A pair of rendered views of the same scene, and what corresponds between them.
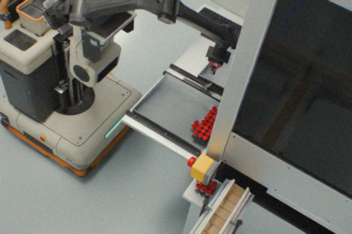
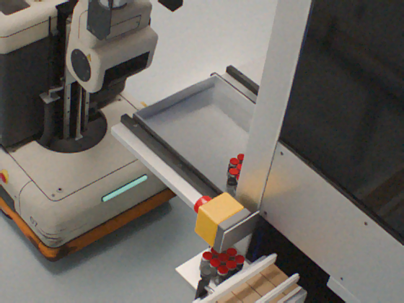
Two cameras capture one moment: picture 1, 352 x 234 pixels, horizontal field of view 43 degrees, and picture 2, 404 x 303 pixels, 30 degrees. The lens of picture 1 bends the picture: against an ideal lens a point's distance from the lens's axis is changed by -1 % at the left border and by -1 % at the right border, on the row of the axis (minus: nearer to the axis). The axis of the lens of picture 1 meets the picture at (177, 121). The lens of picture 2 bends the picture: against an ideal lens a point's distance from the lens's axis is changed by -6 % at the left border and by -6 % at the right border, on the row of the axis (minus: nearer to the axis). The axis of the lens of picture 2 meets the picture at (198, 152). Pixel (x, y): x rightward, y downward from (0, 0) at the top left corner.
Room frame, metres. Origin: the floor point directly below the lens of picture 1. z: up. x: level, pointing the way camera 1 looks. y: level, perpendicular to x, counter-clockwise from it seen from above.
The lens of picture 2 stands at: (-0.13, -0.35, 2.11)
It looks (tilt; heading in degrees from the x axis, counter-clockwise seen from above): 43 degrees down; 17
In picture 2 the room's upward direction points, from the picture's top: 10 degrees clockwise
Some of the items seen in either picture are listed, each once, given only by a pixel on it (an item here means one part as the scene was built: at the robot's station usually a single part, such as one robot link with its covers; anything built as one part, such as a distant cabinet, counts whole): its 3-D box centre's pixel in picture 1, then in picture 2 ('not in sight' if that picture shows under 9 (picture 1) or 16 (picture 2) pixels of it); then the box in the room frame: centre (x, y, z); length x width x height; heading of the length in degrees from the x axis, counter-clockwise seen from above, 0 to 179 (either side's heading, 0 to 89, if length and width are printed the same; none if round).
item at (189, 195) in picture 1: (205, 193); (221, 278); (0.82, -0.16, 0.87); 0.14 x 0.13 x 0.02; 65
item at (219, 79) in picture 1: (242, 77); not in sight; (1.44, -0.26, 0.90); 0.34 x 0.26 x 0.04; 65
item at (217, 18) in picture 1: (228, 29); not in sight; (1.85, -0.18, 0.82); 0.40 x 0.14 x 0.02; 64
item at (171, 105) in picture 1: (182, 111); (224, 138); (1.18, -0.01, 0.90); 0.34 x 0.26 x 0.04; 65
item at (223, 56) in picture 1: (219, 51); not in sight; (1.42, -0.13, 1.05); 0.10 x 0.07 x 0.07; 82
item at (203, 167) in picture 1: (203, 168); (221, 221); (0.86, -0.12, 1.00); 0.08 x 0.07 x 0.07; 65
